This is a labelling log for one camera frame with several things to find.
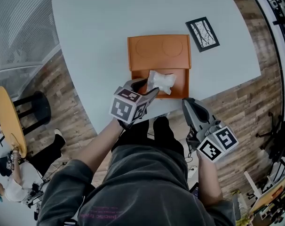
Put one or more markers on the orange drawer box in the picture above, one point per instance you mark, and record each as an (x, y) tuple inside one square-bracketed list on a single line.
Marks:
[(156, 53)]

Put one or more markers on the black office chair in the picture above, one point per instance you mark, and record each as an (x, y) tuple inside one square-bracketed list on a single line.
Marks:
[(279, 135)]

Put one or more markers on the black phone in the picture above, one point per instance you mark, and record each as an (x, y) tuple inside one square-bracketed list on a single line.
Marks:
[(194, 190)]

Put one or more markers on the clear plastic bag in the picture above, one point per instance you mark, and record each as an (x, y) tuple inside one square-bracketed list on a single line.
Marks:
[(161, 80)]

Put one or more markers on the person's grey shoe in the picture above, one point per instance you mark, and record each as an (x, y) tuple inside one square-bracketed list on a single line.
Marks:
[(161, 116)]

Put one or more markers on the black stool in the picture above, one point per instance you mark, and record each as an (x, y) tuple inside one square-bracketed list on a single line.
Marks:
[(40, 107)]

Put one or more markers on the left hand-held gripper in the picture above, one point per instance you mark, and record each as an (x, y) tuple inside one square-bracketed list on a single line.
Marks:
[(123, 107)]

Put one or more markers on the person's right forearm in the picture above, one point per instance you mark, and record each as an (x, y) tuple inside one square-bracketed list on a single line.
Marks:
[(209, 180)]

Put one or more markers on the black picture frame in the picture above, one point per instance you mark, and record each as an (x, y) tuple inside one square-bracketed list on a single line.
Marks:
[(202, 34)]

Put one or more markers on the person's grey sweatshirt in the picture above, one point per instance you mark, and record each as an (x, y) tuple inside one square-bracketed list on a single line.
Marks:
[(137, 187)]

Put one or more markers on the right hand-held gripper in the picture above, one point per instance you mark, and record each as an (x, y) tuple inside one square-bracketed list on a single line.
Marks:
[(216, 142)]

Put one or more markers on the person's left forearm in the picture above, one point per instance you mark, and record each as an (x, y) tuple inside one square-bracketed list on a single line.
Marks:
[(97, 145)]

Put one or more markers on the yellow round table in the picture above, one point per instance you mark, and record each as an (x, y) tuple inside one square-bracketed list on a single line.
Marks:
[(10, 121)]

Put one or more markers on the black metal rack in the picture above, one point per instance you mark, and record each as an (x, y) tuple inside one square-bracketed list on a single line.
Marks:
[(281, 20)]

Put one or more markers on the yellow board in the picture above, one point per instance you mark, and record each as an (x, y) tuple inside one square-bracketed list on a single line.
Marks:
[(271, 194)]

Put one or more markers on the person's black trousers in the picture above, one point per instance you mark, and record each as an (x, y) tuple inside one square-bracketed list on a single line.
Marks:
[(161, 133)]

